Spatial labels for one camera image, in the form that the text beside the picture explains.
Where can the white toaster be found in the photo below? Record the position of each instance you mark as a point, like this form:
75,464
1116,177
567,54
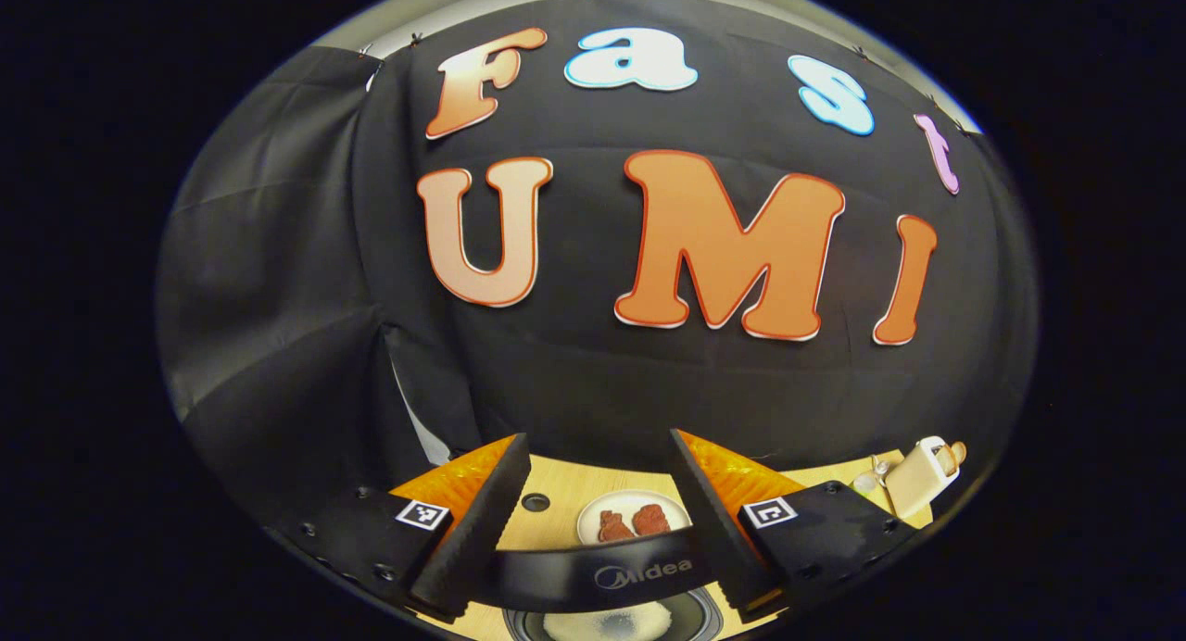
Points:
917,482

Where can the black rice cooker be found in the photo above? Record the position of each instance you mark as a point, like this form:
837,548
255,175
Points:
593,581

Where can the toast bread slice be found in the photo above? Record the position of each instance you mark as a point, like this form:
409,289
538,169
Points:
954,453

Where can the round white plate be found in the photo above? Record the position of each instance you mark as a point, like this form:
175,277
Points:
639,496

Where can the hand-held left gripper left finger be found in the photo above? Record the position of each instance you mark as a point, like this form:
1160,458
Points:
482,521

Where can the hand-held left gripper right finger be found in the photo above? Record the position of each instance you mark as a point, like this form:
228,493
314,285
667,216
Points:
709,521

